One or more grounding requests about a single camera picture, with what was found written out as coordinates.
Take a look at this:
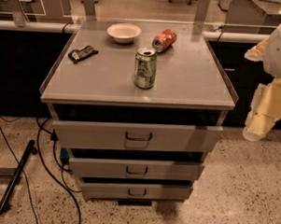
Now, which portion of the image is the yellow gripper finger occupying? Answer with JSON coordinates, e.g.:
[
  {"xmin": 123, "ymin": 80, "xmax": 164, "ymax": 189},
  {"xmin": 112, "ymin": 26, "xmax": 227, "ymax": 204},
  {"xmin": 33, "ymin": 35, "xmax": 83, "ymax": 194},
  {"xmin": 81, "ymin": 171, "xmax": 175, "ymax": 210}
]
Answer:
[{"xmin": 244, "ymin": 40, "xmax": 267, "ymax": 62}]

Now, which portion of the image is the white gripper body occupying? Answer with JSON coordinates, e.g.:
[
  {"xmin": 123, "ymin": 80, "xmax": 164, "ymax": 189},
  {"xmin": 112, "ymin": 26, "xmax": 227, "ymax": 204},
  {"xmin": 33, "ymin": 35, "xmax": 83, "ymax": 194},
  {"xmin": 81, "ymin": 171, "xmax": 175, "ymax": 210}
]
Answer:
[{"xmin": 243, "ymin": 77, "xmax": 281, "ymax": 141}]

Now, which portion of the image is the grey bottom drawer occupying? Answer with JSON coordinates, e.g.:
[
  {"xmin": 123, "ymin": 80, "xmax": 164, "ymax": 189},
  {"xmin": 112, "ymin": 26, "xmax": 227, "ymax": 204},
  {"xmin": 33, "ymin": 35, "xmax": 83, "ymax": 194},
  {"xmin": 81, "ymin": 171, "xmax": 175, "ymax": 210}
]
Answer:
[{"xmin": 81, "ymin": 183, "xmax": 192, "ymax": 201}]

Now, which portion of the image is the grey drawer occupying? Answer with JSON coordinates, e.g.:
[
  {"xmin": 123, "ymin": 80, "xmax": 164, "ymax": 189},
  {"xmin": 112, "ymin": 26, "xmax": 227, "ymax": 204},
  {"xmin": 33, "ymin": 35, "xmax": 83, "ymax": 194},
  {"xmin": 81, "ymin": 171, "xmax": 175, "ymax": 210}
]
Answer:
[
  {"xmin": 81, "ymin": 183, "xmax": 192, "ymax": 201},
  {"xmin": 69, "ymin": 158, "xmax": 204, "ymax": 181},
  {"xmin": 53, "ymin": 120, "xmax": 223, "ymax": 152}
]

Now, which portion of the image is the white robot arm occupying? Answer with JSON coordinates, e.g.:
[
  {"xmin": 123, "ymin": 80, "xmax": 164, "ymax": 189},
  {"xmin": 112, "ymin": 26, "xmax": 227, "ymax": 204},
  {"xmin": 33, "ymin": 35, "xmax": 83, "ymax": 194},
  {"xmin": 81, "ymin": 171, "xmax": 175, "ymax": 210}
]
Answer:
[{"xmin": 243, "ymin": 23, "xmax": 281, "ymax": 141}]

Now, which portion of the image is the grey drawer cabinet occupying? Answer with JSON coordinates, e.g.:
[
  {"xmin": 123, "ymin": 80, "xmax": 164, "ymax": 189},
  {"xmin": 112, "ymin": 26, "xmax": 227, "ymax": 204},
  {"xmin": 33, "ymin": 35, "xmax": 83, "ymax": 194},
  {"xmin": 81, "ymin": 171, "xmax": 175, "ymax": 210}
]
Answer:
[{"xmin": 34, "ymin": 16, "xmax": 243, "ymax": 211}]

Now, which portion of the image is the grey top drawer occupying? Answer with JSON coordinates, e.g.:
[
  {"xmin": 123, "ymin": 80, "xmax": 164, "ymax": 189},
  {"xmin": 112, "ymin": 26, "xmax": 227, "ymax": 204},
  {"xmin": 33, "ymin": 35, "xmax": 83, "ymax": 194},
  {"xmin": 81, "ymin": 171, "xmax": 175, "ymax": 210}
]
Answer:
[{"xmin": 53, "ymin": 120, "xmax": 223, "ymax": 152}]

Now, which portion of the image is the grey middle drawer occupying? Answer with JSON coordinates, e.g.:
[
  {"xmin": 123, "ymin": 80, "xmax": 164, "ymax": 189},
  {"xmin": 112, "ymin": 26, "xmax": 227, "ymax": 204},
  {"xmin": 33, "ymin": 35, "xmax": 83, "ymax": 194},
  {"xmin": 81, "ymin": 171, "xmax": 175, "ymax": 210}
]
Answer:
[{"xmin": 69, "ymin": 158, "xmax": 204, "ymax": 181}]

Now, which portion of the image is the orange soda can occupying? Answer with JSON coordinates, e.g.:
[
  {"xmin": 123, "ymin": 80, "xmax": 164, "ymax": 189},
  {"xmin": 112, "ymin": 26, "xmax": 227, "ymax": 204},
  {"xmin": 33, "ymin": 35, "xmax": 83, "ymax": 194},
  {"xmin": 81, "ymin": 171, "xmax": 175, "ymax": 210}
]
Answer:
[{"xmin": 152, "ymin": 29, "xmax": 177, "ymax": 53}]

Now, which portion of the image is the green soda can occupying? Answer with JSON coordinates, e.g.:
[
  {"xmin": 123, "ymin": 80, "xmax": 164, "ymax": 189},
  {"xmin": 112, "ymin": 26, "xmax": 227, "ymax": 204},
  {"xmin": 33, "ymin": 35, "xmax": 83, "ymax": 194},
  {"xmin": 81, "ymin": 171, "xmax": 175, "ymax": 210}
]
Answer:
[{"xmin": 133, "ymin": 48, "xmax": 157, "ymax": 89}]

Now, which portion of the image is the white bowl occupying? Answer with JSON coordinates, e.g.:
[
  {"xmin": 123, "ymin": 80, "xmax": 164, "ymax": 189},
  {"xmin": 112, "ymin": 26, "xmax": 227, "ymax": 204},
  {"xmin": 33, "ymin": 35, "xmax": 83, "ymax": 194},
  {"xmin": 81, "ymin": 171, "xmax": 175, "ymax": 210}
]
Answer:
[{"xmin": 106, "ymin": 23, "xmax": 141, "ymax": 44}]

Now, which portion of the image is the dark snack packet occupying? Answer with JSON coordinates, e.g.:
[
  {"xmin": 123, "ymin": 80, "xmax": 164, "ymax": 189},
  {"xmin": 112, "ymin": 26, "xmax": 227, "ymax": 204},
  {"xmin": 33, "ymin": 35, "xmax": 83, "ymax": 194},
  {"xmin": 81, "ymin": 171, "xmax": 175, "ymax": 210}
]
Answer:
[{"xmin": 68, "ymin": 45, "xmax": 98, "ymax": 64}]

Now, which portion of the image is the blue plug connector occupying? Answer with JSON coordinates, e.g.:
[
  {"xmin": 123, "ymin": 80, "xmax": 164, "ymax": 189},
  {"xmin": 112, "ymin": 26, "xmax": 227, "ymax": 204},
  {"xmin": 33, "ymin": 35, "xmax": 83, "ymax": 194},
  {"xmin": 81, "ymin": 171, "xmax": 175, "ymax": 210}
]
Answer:
[{"xmin": 60, "ymin": 147, "xmax": 69, "ymax": 164}]

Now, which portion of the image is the black bar on floor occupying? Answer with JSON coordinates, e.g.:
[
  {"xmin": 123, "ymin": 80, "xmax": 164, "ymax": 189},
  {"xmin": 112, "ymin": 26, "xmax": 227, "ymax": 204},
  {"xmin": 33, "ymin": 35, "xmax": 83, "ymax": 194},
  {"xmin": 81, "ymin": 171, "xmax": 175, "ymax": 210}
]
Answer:
[{"xmin": 0, "ymin": 140, "xmax": 37, "ymax": 216}]

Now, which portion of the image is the white horizontal rail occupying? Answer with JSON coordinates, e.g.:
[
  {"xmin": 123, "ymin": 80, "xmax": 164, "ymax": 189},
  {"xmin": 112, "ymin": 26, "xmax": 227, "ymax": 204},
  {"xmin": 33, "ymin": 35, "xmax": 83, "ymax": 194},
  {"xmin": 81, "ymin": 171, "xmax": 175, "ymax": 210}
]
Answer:
[{"xmin": 0, "ymin": 21, "xmax": 281, "ymax": 49}]

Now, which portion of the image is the black floor cable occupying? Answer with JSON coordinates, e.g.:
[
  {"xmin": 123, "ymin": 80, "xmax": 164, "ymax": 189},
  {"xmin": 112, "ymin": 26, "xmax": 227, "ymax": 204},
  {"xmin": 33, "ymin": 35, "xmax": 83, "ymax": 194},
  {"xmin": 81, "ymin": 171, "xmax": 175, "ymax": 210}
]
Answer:
[{"xmin": 0, "ymin": 114, "xmax": 87, "ymax": 224}]

